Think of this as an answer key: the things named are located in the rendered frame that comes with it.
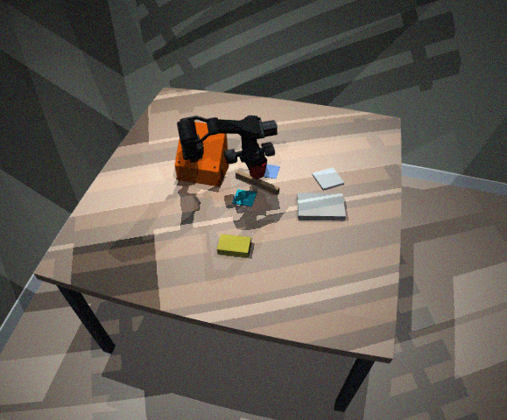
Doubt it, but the yellow rectangular block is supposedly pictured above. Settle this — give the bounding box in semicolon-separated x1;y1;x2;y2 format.
217;234;251;258

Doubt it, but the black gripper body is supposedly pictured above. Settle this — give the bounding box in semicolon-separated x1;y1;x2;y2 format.
224;140;275;164

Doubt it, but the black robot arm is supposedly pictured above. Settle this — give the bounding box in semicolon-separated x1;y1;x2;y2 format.
177;115;278;165

